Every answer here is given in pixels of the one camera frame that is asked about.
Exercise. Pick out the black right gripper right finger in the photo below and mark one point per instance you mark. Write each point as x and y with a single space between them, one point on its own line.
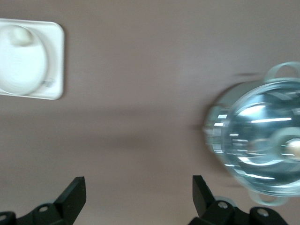
204 199

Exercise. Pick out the pale green electric pot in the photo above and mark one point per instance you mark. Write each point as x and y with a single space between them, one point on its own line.
214 122

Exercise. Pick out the glass pot lid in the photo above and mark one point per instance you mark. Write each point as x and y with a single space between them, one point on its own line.
253 105

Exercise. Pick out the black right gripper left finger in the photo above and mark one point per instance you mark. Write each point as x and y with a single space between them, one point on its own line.
65 201

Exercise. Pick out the cream rabbit print tray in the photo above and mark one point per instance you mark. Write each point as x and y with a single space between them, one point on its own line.
59 58

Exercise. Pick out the cream round plate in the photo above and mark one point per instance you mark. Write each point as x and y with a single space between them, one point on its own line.
23 70

